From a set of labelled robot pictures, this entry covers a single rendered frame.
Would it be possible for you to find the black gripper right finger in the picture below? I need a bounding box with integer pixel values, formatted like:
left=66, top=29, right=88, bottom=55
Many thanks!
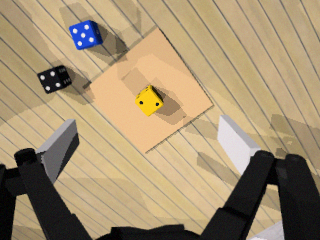
left=197, top=115, right=320, bottom=240

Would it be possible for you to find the peach flat mat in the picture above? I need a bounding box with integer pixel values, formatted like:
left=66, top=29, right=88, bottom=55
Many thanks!
left=84, top=28, right=213, bottom=154

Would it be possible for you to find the yellow die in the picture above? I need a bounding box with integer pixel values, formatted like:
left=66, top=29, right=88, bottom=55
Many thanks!
left=135, top=85, right=164, bottom=116

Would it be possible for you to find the blue die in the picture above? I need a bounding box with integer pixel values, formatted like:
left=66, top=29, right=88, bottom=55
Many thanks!
left=69, top=20, right=103, bottom=50

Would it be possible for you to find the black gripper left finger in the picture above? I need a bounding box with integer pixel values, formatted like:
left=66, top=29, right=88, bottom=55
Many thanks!
left=0, top=119, right=93, bottom=240

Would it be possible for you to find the black die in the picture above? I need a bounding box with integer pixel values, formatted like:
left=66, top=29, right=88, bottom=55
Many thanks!
left=37, top=65, right=72, bottom=94

